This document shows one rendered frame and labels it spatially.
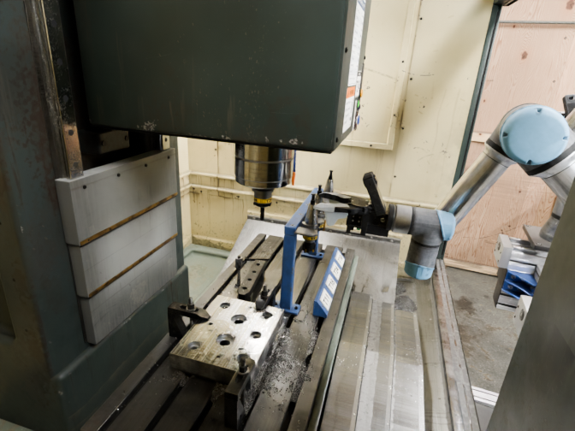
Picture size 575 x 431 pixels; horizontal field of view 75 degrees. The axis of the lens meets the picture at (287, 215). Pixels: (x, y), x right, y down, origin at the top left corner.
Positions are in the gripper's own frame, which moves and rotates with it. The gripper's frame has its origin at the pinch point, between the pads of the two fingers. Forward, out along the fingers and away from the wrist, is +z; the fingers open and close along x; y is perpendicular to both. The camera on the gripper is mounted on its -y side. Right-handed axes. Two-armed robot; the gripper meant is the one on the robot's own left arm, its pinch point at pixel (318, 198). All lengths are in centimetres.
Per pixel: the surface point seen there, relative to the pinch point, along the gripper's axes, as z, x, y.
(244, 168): 19.3, -7.3, -7.6
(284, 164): 9.5, -4.4, -9.2
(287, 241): 9.8, 13.4, 21.1
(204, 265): 70, 87, 82
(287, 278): 8.6, 13.3, 34.9
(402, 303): -41, 69, 71
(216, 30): 25.7, -11.8, -38.5
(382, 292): -31, 66, 65
